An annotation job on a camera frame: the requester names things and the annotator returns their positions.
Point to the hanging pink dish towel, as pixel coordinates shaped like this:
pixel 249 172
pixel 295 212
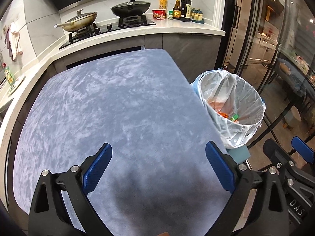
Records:
pixel 12 41

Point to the dark soy sauce bottle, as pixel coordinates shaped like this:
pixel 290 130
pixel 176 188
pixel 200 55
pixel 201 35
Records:
pixel 186 10

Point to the black wok with lid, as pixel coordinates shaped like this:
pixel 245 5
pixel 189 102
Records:
pixel 130 8

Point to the teal stool under bin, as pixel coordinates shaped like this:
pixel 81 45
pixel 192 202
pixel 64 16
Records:
pixel 240 154

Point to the teal condiment jar rack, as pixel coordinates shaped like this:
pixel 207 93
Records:
pixel 197 16

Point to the small green spice jar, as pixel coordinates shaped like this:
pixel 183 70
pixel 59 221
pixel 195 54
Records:
pixel 170 15

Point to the brown sauce bottle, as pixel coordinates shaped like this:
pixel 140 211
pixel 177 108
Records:
pixel 177 10

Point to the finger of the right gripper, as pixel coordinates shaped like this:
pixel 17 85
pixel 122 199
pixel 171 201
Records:
pixel 279 158
pixel 303 149

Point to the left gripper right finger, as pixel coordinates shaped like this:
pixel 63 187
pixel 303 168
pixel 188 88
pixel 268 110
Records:
pixel 269 212

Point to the beige wok with lid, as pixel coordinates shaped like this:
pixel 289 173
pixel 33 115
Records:
pixel 81 20

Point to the green dish soap bottle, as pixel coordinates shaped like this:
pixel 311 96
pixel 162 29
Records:
pixel 8 74

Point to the yellow seasoning packet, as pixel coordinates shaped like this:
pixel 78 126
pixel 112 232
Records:
pixel 163 4

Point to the trash bin with plastic liner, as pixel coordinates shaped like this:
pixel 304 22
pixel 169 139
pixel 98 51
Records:
pixel 238 95

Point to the green wasabi box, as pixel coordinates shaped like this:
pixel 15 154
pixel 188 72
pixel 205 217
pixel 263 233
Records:
pixel 234 118

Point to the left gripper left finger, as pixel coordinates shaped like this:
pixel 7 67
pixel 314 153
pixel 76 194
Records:
pixel 48 214

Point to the orange wrapper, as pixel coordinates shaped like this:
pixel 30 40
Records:
pixel 221 109

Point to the red instant noodle cup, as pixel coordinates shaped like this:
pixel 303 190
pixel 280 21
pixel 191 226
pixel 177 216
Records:
pixel 159 14

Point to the glass sliding door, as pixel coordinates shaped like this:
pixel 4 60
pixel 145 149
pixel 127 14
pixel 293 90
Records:
pixel 270 44

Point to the black gas stove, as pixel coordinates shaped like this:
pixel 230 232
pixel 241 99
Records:
pixel 93 29

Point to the white plate on counter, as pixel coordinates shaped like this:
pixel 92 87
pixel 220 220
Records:
pixel 14 87

